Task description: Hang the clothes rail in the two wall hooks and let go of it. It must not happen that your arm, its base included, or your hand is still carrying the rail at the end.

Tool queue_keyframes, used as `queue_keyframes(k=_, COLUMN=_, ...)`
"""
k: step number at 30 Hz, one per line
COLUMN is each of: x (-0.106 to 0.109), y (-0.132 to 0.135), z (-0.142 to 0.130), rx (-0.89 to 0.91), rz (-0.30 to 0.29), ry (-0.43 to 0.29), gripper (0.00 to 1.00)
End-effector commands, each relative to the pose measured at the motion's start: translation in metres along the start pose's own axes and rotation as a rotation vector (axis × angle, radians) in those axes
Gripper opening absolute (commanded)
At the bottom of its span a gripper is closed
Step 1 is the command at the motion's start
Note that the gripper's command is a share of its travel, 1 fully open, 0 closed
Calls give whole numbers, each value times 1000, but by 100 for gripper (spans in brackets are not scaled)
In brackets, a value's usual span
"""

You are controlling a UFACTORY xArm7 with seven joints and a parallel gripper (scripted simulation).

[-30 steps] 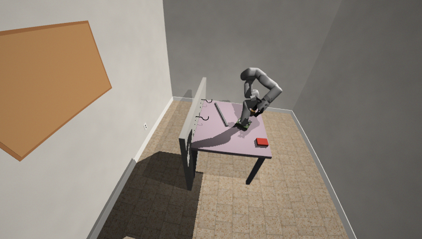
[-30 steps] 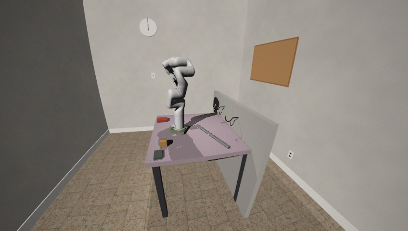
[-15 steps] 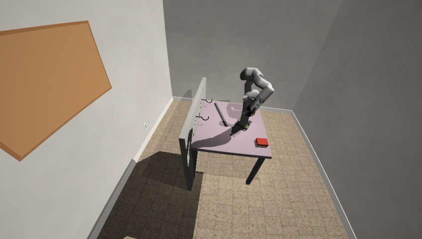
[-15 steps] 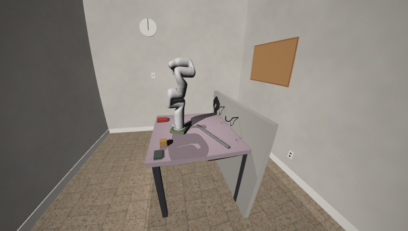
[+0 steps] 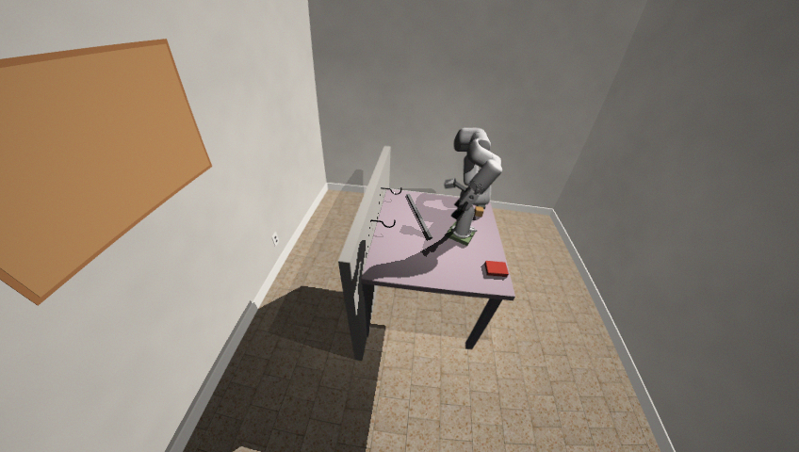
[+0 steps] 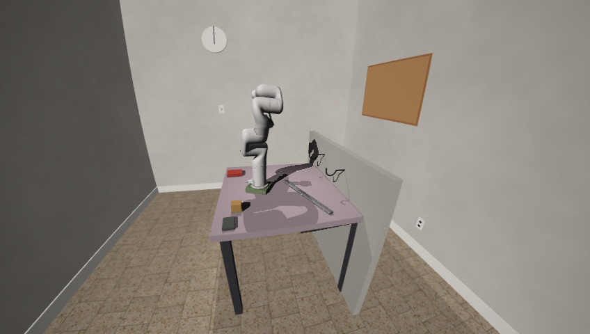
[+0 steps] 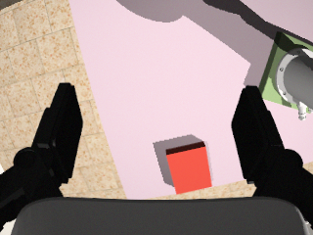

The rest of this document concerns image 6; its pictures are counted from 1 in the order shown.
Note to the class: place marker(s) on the grey flat panel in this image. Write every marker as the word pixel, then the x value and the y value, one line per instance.
pixel 374 192

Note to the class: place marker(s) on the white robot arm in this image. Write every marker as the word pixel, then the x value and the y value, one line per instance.
pixel 253 140

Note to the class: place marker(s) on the orange cube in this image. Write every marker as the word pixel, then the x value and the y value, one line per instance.
pixel 236 206

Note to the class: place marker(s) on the red rectangular block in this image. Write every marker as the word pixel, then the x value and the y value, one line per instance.
pixel 234 173

